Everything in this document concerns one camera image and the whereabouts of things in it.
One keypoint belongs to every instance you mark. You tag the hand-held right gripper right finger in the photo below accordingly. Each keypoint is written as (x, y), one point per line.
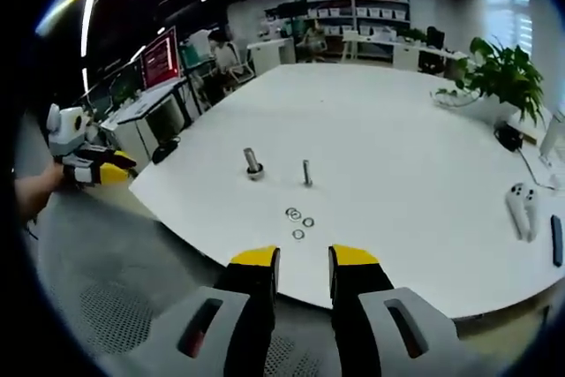
(357, 302)

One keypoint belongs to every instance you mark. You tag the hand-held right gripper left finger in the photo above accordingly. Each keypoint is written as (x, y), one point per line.
(251, 306)

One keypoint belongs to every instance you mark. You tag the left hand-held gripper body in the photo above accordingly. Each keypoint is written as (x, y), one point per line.
(66, 130)

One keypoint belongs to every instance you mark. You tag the small metal washer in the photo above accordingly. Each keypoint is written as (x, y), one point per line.
(304, 221)
(294, 235)
(299, 216)
(288, 212)

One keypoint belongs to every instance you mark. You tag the thin threaded stud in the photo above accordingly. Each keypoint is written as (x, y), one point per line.
(307, 171)

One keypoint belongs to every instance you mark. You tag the thick threaded stud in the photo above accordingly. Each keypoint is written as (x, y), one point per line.
(252, 163)

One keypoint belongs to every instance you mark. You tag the person's left hand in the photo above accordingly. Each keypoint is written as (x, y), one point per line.
(39, 189)

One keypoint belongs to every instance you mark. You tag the white side desk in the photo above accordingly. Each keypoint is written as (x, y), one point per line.
(141, 130)

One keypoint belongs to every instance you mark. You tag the black computer mouse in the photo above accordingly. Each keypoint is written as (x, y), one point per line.
(164, 153)

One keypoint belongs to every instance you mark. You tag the grey mesh office chair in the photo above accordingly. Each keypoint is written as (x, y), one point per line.
(110, 262)

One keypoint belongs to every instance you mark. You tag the straight ceiling light strip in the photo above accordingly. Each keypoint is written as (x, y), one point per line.
(90, 19)

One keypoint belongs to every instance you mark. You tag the white office chair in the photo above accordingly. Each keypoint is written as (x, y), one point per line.
(242, 71)

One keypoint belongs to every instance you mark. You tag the white game controller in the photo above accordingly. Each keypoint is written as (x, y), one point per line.
(523, 209)

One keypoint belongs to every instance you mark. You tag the dark blue remote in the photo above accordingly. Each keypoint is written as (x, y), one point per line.
(557, 240)

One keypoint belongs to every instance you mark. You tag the small black object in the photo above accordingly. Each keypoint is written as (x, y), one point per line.
(508, 137)

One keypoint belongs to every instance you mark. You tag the long white desk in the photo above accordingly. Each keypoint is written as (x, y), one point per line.
(410, 52)

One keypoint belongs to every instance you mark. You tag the white upright device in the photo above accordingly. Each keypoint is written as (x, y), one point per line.
(554, 138)

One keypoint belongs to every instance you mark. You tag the small green plant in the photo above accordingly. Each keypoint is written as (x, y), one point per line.
(410, 35)

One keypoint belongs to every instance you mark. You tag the green potted plant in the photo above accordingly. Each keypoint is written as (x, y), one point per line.
(507, 72)

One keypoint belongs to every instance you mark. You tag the black desk monitor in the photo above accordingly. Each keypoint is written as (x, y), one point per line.
(435, 37)

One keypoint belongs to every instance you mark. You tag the white storage shelving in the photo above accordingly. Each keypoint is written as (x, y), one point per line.
(375, 8)

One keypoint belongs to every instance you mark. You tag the window with white blinds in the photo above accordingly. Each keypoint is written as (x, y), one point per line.
(510, 15)

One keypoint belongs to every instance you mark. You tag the large dark wall screen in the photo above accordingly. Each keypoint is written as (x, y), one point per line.
(132, 19)

